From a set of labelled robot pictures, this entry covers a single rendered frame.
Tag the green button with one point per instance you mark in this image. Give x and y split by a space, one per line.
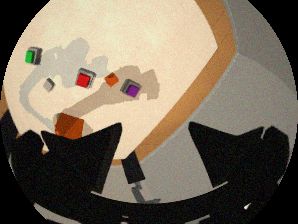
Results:
33 55

